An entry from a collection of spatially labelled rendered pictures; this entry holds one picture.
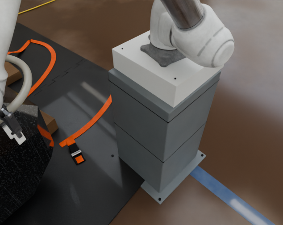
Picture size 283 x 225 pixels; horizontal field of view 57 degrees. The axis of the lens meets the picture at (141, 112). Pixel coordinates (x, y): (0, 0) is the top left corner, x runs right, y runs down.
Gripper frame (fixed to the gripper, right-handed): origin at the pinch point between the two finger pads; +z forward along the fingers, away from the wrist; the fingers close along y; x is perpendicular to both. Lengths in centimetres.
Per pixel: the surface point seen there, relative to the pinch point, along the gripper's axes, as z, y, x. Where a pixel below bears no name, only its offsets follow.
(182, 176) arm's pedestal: 88, -42, -62
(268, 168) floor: 93, -89, -100
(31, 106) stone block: 20.8, 29.1, -22.9
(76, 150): 80, 30, -37
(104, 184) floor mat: 85, -1, -28
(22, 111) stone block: 18.1, 27.3, -16.7
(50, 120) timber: 69, 58, -43
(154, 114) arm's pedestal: 16, -32, -45
